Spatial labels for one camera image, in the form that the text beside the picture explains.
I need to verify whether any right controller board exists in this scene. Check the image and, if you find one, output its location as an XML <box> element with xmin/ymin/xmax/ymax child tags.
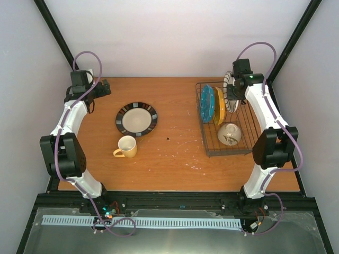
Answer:
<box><xmin>250</xmin><ymin>207</ymin><xmax>265</xmax><ymax>231</ymax></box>

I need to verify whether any black rimmed striped plate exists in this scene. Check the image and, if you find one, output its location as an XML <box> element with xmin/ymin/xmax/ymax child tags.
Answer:
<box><xmin>115</xmin><ymin>102</ymin><xmax>158</xmax><ymax>138</ymax></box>

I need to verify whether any black aluminium frame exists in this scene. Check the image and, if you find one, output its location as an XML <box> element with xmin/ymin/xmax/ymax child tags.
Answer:
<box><xmin>17</xmin><ymin>1</ymin><xmax>333</xmax><ymax>253</ymax></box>

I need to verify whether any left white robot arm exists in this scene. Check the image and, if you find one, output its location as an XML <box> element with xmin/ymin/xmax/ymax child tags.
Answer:
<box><xmin>39</xmin><ymin>69</ymin><xmax>111</xmax><ymax>213</ymax></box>

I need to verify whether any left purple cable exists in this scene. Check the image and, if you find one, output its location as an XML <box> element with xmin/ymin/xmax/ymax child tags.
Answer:
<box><xmin>53</xmin><ymin>51</ymin><xmax>136</xmax><ymax>237</ymax></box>

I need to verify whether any left controller board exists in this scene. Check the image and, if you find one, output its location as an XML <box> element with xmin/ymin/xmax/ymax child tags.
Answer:
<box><xmin>102</xmin><ymin>201</ymin><xmax>120</xmax><ymax>219</ymax></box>

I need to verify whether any teal polka dot plate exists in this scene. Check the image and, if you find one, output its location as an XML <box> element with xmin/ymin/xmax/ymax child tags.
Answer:
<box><xmin>200</xmin><ymin>84</ymin><xmax>215</xmax><ymax>123</ymax></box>

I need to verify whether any white blue striped plate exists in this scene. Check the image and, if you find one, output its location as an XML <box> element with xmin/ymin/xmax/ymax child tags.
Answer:
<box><xmin>223</xmin><ymin>71</ymin><xmax>239</xmax><ymax>113</ymax></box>

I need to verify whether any yellow plate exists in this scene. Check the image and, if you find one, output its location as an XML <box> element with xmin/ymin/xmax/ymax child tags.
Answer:
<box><xmin>213</xmin><ymin>87</ymin><xmax>226</xmax><ymax>125</ymax></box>

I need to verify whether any purple cable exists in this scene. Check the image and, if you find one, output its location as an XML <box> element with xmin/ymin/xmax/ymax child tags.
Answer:
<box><xmin>53</xmin><ymin>51</ymin><xmax>136</xmax><ymax>237</ymax></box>
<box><xmin>235</xmin><ymin>41</ymin><xmax>304</xmax><ymax>236</ymax></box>

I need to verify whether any yellow mug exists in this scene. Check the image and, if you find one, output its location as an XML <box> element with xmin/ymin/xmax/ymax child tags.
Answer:
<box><xmin>113</xmin><ymin>135</ymin><xmax>137</xmax><ymax>158</ymax></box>

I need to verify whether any controller board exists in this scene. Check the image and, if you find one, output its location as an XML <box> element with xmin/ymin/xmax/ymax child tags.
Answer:
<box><xmin>102</xmin><ymin>201</ymin><xmax>120</xmax><ymax>219</ymax></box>
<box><xmin>250</xmin><ymin>207</ymin><xmax>265</xmax><ymax>231</ymax></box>

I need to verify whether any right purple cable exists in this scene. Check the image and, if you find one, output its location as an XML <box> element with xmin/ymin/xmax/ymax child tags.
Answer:
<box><xmin>235</xmin><ymin>41</ymin><xmax>304</xmax><ymax>236</ymax></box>

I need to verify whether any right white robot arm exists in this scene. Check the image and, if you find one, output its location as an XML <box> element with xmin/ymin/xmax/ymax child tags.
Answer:
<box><xmin>226</xmin><ymin>58</ymin><xmax>299</xmax><ymax>214</ymax></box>

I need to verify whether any white ceramic bowl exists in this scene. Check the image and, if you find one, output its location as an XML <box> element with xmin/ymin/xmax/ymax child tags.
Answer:
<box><xmin>217</xmin><ymin>123</ymin><xmax>242</xmax><ymax>146</ymax></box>

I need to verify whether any black wire dish rack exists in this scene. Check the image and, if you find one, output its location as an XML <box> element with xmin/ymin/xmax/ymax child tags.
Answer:
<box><xmin>195</xmin><ymin>81</ymin><xmax>261</xmax><ymax>157</ymax></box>

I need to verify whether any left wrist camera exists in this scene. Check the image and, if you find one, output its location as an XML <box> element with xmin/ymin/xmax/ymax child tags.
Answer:
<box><xmin>86</xmin><ymin>70</ymin><xmax>94</xmax><ymax>86</ymax></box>

